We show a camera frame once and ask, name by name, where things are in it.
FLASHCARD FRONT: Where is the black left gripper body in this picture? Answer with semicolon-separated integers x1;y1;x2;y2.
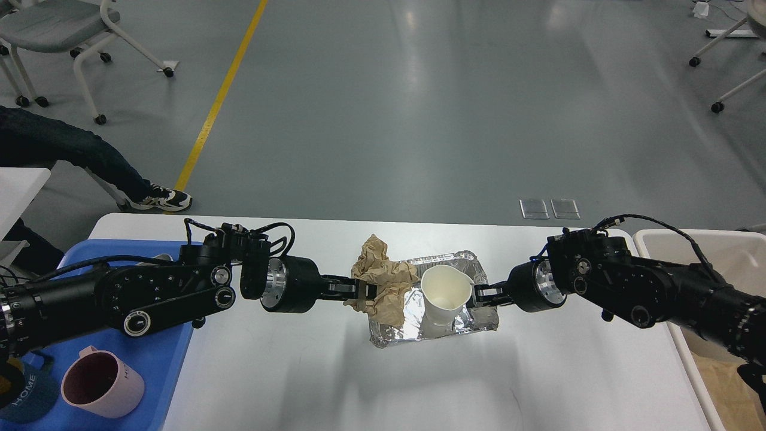
260;256;327;313

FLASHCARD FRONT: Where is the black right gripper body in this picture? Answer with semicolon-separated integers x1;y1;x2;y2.
506;259;567;312

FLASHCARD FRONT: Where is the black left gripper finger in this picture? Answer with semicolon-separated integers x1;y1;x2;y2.
320;274;378;301

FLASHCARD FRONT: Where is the white paper cup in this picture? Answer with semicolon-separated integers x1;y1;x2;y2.
420;265;473;326

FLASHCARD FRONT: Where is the brown paper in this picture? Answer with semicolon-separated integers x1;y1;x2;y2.
343;234;420;327

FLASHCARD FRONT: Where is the pink plastic mug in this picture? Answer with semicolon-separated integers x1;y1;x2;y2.
60;345;145;419

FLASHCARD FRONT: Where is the stainless steel rectangular dish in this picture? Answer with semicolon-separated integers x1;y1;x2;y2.
151;253;176;262

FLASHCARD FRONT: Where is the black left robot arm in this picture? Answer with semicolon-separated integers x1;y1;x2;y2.
1;218;381;360

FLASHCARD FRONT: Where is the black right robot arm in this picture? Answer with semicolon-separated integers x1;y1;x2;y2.
467;214;765;402

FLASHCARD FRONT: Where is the left floor socket plate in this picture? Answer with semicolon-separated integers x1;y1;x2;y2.
519;198;550;219

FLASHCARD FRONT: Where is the floor socket plate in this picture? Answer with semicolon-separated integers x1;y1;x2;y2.
550;198;582;219
519;198;550;219

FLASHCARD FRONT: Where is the right floor socket plate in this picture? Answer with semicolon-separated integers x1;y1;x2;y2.
550;198;582;219

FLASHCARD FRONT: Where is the blue plastic tray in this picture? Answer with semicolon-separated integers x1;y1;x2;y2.
1;239;193;430

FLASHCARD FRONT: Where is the white plastic bin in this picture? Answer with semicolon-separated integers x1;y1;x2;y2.
634;229;765;430

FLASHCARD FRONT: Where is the dark blue home mug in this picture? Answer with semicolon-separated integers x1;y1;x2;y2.
1;350;60;424

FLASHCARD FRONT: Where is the white side table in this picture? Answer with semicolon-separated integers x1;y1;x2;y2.
1;167;50;266

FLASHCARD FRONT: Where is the person in dark trousers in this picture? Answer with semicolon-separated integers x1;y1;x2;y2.
0;106;193;273

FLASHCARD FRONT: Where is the white power adapter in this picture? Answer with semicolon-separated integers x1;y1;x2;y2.
692;1;710;20

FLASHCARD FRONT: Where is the white chair base right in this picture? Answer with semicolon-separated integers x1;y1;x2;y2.
688;0;766;114

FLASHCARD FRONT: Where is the grey office chair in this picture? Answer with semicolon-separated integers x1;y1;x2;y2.
1;1;175;125

